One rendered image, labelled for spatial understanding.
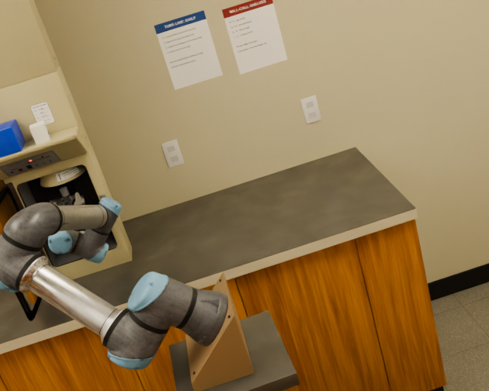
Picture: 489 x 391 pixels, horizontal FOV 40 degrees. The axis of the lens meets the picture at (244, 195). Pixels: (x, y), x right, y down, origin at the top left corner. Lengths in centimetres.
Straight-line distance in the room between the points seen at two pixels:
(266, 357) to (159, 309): 34
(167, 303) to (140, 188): 128
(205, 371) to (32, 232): 60
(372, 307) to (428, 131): 96
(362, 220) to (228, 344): 83
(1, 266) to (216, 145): 130
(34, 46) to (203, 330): 114
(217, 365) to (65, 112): 108
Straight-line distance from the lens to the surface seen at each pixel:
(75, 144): 238
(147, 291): 175
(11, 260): 193
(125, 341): 182
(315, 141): 302
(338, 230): 240
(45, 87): 243
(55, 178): 255
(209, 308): 180
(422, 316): 270
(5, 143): 239
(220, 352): 181
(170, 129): 290
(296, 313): 253
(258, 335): 199
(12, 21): 240
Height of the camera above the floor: 209
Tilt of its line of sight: 24 degrees down
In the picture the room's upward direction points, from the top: 17 degrees counter-clockwise
